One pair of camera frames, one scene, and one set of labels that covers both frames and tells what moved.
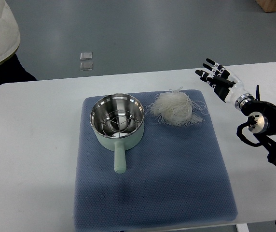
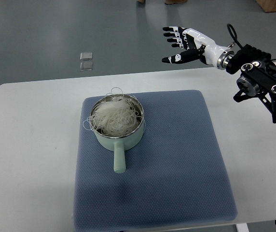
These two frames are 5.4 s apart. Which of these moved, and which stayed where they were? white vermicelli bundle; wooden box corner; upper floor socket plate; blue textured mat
Moved: white vermicelli bundle
Stayed: blue textured mat; wooden box corner; upper floor socket plate
